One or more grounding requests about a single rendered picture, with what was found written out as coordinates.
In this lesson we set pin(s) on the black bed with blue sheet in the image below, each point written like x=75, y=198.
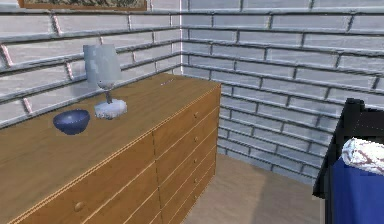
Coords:
x=353, y=193

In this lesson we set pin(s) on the brown wooden chest of drawers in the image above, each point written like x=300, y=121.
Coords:
x=140, y=143

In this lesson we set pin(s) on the white table lamp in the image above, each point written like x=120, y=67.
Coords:
x=107, y=76

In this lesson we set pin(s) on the blue bowl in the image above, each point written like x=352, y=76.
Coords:
x=71, y=121

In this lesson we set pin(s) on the white patterned pillow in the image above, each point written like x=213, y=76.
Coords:
x=365, y=155

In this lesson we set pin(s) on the framed picture with wooden frame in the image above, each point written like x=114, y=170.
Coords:
x=83, y=4

